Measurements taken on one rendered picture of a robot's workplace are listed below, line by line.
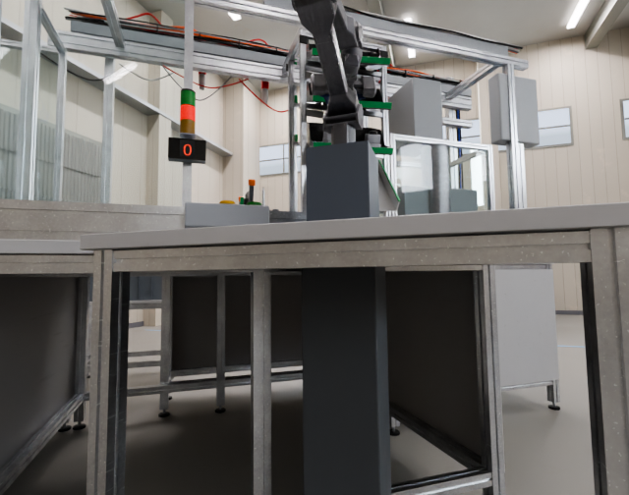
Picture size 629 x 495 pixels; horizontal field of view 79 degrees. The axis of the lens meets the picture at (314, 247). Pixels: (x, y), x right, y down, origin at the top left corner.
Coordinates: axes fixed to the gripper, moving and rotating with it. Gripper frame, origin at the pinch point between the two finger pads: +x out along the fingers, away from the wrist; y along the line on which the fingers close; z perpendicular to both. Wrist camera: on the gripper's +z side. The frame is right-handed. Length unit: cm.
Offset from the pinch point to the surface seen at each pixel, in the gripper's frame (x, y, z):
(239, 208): -2.3, 29.2, -38.1
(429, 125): 87, -74, 57
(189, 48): 17, 49, 32
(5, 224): -4, 82, -43
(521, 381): 115, -117, -88
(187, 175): 28, 49, -12
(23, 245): -9, 74, -50
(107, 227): 0, 61, -42
